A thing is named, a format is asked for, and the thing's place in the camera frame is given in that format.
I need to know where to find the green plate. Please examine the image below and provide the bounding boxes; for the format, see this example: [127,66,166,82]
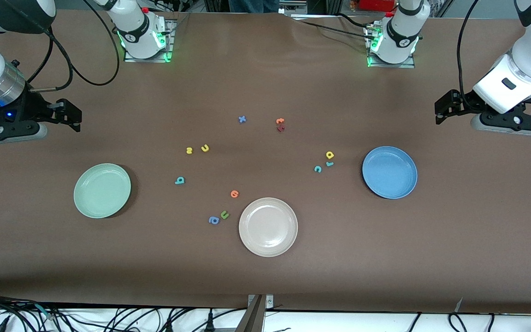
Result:
[73,163,132,219]

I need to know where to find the blue plate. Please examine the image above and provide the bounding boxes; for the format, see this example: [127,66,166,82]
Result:
[362,146,418,200]

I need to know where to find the red box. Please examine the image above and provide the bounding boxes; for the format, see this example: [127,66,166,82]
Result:
[360,0,397,12]

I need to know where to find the beige plate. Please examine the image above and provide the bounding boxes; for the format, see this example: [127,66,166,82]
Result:
[239,197,299,257]

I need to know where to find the person in blue jeans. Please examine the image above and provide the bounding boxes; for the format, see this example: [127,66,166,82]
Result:
[229,0,280,13]

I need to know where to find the dark grey beam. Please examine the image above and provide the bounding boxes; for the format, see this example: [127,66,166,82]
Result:
[234,295,266,332]

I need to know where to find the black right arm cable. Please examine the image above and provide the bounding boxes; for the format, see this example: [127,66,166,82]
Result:
[26,0,121,93]

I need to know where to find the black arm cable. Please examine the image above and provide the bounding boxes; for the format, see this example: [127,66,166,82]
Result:
[456,0,480,111]
[26,0,121,93]

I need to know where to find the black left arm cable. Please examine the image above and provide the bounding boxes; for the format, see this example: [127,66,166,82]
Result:
[456,0,480,111]

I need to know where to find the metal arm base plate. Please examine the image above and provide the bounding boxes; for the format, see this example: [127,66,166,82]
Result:
[124,18,176,63]
[367,25,416,69]

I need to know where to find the black cable on table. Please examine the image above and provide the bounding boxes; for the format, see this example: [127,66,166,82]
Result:
[300,14,377,40]

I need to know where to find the black looped cable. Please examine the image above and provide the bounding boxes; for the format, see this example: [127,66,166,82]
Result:
[448,313,470,332]

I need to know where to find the silver table bracket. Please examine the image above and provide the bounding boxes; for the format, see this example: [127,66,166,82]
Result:
[248,294,274,310]

